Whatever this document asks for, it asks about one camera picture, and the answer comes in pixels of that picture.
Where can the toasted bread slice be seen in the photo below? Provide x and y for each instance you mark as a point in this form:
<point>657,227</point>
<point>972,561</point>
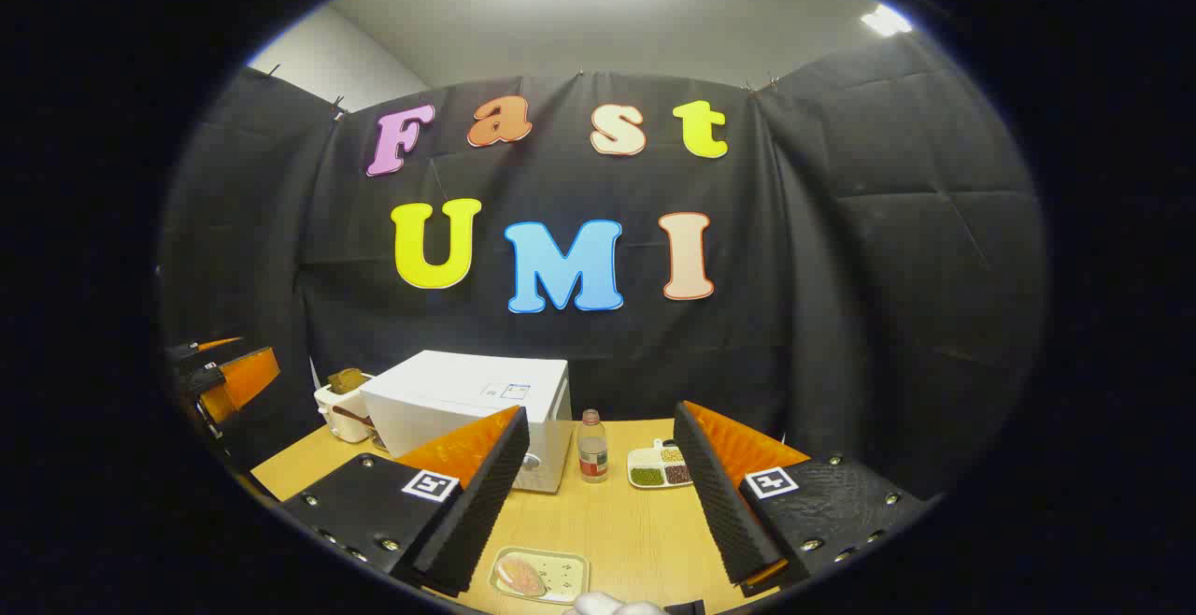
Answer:
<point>348,379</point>

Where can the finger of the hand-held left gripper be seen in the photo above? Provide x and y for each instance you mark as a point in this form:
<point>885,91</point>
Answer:
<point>238,381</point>
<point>201,350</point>

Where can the white divided dish with beans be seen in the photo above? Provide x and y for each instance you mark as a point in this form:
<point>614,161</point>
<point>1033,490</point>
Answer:
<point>654,470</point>

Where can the clear plastic bottle red label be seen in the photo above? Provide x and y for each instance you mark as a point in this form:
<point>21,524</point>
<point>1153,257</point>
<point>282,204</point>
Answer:
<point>592,451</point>

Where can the ceiling light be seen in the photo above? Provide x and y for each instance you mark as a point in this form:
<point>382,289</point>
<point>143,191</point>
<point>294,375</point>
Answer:
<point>884,20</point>

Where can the black backdrop cloth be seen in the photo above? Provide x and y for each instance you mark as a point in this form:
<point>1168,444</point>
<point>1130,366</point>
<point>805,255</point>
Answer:
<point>841,316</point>

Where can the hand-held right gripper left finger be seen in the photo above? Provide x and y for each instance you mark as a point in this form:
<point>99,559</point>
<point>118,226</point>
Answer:
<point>486,503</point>

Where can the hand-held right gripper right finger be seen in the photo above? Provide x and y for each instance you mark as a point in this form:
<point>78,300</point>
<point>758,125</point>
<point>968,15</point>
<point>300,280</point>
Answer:
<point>719,503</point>

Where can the white toaster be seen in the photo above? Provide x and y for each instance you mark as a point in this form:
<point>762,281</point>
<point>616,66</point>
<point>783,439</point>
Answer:
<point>336,423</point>

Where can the pale green plate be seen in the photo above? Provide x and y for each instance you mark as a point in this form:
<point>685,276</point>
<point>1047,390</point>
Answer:
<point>565,578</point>

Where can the white microwave oven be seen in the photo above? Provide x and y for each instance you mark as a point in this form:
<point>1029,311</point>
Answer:
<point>448,391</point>

